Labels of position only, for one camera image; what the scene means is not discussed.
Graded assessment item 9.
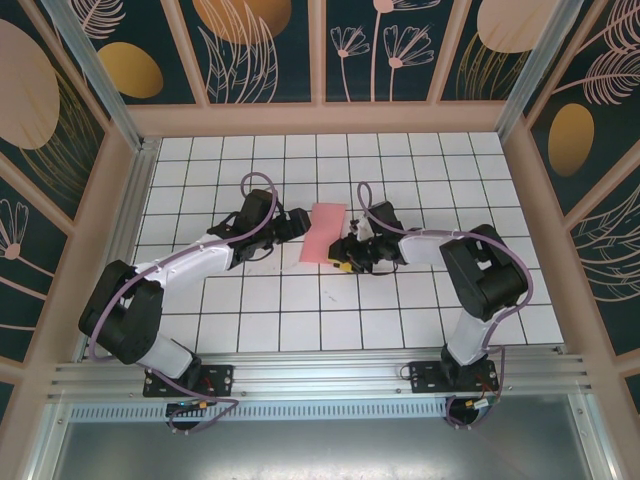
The pink paper sheet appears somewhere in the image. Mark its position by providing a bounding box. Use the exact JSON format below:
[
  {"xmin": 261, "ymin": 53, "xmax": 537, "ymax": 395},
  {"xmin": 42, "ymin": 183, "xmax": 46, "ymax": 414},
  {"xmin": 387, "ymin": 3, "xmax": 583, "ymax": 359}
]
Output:
[{"xmin": 298, "ymin": 202, "xmax": 349, "ymax": 265}]

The grey metal sheet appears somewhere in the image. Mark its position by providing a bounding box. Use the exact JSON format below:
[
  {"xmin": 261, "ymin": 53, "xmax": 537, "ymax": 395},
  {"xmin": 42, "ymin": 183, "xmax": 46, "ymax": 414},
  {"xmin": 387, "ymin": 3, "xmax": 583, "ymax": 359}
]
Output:
[{"xmin": 29, "ymin": 394, "xmax": 616, "ymax": 480}]

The small circuit board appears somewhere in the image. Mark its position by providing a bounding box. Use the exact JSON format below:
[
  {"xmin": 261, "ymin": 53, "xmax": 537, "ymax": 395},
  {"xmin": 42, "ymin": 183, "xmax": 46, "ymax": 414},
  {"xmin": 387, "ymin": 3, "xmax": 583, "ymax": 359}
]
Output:
[{"xmin": 166, "ymin": 399, "xmax": 211, "ymax": 417}]

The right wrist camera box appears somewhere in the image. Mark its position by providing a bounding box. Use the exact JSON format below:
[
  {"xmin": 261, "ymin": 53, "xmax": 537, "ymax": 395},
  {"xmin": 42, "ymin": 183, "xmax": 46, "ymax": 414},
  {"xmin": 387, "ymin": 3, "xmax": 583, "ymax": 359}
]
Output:
[{"xmin": 329, "ymin": 238, "xmax": 359, "ymax": 266}]

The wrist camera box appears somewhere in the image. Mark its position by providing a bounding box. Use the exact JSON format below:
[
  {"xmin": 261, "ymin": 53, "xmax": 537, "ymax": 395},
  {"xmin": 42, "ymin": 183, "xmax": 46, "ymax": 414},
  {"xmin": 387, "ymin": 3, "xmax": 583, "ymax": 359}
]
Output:
[
  {"xmin": 287, "ymin": 207, "xmax": 312, "ymax": 236},
  {"xmin": 329, "ymin": 238, "xmax": 359, "ymax": 266}
]

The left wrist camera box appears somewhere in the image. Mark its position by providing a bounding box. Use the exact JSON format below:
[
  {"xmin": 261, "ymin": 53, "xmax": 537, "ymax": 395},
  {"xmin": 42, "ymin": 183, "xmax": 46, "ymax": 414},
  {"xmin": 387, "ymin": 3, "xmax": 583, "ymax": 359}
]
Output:
[{"xmin": 287, "ymin": 207, "xmax": 312, "ymax": 236}]

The wide aluminium mounting rail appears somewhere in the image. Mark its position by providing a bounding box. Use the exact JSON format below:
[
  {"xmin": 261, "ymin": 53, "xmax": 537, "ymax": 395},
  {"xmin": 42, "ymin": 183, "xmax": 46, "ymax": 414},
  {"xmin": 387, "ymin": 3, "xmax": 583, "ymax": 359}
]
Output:
[{"xmin": 47, "ymin": 349, "xmax": 596, "ymax": 401}]

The aluminium side rail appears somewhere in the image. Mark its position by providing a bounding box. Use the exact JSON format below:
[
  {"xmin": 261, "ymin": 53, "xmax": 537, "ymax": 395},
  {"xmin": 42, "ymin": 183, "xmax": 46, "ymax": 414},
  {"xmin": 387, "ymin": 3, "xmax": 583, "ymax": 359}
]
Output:
[{"xmin": 74, "ymin": 139, "xmax": 161, "ymax": 361}]

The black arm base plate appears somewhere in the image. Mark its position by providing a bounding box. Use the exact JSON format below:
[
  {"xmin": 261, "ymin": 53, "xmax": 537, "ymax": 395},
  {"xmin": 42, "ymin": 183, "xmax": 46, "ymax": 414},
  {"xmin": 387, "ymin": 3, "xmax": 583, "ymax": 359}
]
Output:
[
  {"xmin": 142, "ymin": 364, "xmax": 236, "ymax": 399},
  {"xmin": 408, "ymin": 359, "xmax": 501, "ymax": 394}
]

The slotted metal cable tray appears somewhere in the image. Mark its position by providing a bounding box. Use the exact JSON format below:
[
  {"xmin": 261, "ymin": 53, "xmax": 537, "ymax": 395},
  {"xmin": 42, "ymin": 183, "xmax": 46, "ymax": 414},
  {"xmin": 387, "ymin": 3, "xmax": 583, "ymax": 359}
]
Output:
[{"xmin": 68, "ymin": 402, "xmax": 581, "ymax": 422}]

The wall panel with leaf outlines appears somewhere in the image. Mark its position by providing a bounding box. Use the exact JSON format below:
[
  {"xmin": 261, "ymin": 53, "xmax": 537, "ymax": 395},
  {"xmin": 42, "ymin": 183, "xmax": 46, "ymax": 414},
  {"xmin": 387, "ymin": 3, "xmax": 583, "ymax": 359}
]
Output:
[{"xmin": 180, "ymin": 0, "xmax": 314, "ymax": 105}]

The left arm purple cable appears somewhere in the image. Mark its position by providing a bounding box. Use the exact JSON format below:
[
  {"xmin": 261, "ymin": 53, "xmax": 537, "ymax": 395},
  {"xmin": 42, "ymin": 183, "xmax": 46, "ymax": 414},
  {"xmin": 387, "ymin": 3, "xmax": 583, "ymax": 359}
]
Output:
[{"xmin": 87, "ymin": 172, "xmax": 279, "ymax": 435}]

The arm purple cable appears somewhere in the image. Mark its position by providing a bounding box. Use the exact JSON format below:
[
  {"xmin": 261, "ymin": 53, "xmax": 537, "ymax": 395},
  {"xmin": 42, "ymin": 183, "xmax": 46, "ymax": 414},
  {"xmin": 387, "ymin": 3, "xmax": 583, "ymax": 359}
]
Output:
[
  {"xmin": 357, "ymin": 180, "xmax": 532, "ymax": 431},
  {"xmin": 87, "ymin": 172, "xmax": 279, "ymax": 435}
]

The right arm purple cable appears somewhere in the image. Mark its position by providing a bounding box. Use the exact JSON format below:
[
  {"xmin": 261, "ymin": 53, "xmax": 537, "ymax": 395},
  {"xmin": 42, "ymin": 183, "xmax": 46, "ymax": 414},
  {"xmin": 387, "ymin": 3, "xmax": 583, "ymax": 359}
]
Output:
[{"xmin": 357, "ymin": 180, "xmax": 532, "ymax": 431}]

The wall panel with flower outlines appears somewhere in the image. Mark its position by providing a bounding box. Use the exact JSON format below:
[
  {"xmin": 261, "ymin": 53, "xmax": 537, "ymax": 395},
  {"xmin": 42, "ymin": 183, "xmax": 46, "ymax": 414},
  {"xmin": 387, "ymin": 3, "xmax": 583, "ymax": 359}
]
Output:
[{"xmin": 324, "ymin": 0, "xmax": 437, "ymax": 105}]

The wall panel with gold lines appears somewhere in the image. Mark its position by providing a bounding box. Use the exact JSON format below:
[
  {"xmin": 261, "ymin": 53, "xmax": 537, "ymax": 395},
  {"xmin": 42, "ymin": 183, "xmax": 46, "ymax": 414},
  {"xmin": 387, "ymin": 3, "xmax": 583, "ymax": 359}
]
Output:
[{"xmin": 438, "ymin": 0, "xmax": 549, "ymax": 104}]

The wall panel with yellow oval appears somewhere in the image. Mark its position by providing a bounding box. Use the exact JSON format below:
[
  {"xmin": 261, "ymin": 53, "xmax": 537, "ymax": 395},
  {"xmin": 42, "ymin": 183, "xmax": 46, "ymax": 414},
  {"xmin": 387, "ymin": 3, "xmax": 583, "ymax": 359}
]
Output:
[{"xmin": 62, "ymin": 0, "xmax": 197, "ymax": 106}]

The aluminium frame post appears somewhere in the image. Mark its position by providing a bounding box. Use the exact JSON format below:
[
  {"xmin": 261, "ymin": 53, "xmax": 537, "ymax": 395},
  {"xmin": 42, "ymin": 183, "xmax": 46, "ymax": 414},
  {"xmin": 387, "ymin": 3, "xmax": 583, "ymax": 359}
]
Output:
[
  {"xmin": 39, "ymin": 0, "xmax": 146, "ymax": 151},
  {"xmin": 494, "ymin": 0, "xmax": 586, "ymax": 146}
]

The wall panel with fern outlines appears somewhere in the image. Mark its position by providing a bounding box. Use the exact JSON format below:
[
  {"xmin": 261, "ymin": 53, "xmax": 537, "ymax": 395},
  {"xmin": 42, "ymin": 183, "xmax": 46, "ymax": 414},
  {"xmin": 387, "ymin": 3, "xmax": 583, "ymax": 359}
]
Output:
[{"xmin": 569, "ymin": 189, "xmax": 640, "ymax": 356}]

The wall panel with single flower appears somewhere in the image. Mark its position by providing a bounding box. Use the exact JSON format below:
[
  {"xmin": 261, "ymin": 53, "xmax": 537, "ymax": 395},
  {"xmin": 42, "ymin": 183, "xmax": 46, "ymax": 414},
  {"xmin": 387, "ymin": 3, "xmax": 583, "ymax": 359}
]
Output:
[{"xmin": 0, "ymin": 154, "xmax": 71, "ymax": 364}]

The wall panel with feather outline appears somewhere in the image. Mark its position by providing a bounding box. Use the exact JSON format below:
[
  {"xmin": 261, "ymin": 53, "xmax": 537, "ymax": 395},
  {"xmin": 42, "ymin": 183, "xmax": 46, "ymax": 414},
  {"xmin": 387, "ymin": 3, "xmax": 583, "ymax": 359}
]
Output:
[{"xmin": 527, "ymin": 0, "xmax": 640, "ymax": 216}]

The wall panel with large circle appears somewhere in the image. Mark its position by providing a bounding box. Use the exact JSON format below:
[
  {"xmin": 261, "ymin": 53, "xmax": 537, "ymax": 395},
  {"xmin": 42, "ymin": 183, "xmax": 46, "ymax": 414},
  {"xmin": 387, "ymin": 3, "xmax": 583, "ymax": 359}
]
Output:
[{"xmin": 0, "ymin": 14, "xmax": 112, "ymax": 224}]

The short aluminium frame strut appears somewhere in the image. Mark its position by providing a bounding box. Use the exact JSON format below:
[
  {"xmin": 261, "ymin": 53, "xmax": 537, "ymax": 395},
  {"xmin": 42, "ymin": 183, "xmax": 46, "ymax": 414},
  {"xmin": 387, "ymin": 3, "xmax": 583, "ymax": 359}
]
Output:
[
  {"xmin": 22, "ymin": 399, "xmax": 76, "ymax": 480},
  {"xmin": 569, "ymin": 394, "xmax": 621, "ymax": 480}
]

